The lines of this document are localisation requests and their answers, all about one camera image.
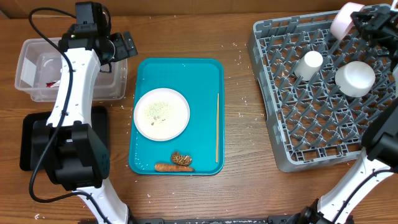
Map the small pink plate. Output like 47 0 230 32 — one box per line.
330 2 365 40

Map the large white plate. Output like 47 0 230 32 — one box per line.
133 88 190 141

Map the red snack wrapper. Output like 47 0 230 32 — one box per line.
46 80 60 88

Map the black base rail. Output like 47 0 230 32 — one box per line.
127 214 300 224

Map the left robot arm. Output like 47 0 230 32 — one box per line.
32 1 137 223

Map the pale green bowl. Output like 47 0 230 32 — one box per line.
335 61 376 97

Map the teal plastic tray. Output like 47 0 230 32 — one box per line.
128 58 225 175

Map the black plastic tray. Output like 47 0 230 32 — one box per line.
19 106 109 171

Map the grey dishwasher rack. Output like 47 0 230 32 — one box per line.
248 11 396 172

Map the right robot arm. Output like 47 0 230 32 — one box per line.
286 1 397 223

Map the white cup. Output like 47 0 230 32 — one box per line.
294 51 323 81

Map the wooden chopstick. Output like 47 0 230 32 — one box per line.
215 93 220 163

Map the clear plastic bin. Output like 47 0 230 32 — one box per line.
15 39 128 102

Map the orange carrot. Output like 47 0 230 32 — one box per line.
155 163 194 172

